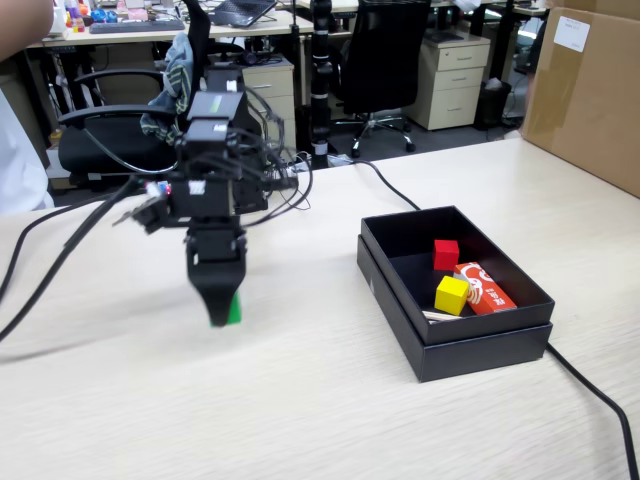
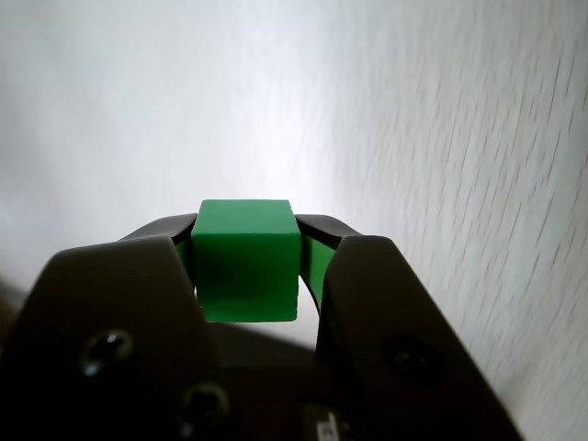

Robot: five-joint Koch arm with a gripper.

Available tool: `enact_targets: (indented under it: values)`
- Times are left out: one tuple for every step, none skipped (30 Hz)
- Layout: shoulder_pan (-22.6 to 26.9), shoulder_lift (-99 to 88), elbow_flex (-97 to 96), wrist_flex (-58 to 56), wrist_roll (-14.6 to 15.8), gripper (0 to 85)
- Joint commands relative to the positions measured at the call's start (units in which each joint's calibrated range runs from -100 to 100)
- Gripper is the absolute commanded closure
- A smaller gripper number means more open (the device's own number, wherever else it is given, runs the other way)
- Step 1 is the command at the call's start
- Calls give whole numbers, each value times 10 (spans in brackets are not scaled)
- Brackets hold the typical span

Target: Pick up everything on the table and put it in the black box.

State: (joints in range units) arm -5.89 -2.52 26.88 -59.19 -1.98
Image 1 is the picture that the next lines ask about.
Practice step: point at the beige office desk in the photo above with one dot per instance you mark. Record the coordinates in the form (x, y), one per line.
(240, 31)

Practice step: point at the large brown cardboard box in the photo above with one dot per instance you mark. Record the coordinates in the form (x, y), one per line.
(585, 90)

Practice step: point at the beige drawer pedestal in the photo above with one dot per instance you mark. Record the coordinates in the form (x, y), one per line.
(272, 95)
(450, 85)

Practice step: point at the black waste bin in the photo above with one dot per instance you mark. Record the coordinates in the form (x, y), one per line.
(492, 105)

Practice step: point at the black mesh office chair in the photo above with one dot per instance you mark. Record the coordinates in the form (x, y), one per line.
(385, 55)

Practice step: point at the black laptop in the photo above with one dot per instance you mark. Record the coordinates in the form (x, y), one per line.
(240, 12)

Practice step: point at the green cube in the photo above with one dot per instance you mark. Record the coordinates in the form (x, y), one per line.
(234, 310)

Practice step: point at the black vertical pole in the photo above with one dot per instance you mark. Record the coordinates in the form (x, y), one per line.
(321, 85)

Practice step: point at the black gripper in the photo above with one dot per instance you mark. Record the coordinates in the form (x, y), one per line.
(216, 250)

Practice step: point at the black keyboard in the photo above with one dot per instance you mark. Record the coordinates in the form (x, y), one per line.
(135, 26)

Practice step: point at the striped grey cloth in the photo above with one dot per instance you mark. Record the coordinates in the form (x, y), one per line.
(175, 85)

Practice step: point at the orange printed carton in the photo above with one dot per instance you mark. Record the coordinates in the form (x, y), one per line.
(492, 297)

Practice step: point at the red cube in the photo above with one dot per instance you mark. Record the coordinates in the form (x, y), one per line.
(446, 255)

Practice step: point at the bare person forearm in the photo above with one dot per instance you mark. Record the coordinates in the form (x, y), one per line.
(20, 25)

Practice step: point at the black office chair with armrests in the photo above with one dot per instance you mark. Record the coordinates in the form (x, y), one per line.
(100, 145)

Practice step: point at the white shirt torso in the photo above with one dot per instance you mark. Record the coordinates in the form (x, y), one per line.
(20, 170)

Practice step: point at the black cardboard box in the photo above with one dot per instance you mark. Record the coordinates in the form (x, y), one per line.
(400, 235)

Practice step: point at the yellow cube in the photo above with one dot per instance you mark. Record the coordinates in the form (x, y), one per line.
(450, 296)

